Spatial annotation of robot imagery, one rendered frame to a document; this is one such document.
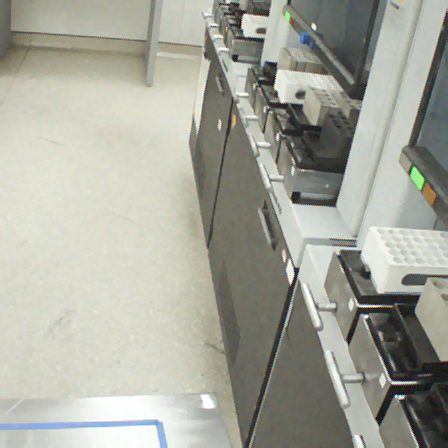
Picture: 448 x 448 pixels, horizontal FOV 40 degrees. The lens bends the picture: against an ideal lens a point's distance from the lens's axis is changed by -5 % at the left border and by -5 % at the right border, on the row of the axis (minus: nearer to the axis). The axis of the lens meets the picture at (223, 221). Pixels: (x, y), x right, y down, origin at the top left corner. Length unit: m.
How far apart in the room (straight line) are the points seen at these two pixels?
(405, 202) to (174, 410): 0.52
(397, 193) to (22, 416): 0.65
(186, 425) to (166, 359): 1.25
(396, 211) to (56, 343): 1.21
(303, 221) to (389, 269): 0.34
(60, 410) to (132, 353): 1.25
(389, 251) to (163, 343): 1.14
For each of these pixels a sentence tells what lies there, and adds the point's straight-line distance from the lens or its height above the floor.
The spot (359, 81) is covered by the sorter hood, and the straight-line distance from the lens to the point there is 1.18.
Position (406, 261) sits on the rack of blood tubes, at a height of 0.86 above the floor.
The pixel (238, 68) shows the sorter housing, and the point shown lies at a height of 0.73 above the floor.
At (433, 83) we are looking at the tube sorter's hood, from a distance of 0.92.
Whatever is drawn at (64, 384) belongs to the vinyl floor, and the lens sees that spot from 1.83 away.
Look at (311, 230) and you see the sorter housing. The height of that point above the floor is 0.73.
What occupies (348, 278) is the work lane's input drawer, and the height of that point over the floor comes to 0.80.
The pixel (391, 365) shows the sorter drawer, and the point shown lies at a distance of 0.82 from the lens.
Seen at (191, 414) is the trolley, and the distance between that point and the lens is 0.69.
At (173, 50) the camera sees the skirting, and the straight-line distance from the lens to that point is 4.43.
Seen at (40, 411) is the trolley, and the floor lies 0.82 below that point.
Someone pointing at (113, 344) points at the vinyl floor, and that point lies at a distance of 1.95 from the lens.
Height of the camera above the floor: 1.34
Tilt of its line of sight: 31 degrees down
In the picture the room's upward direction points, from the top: 10 degrees clockwise
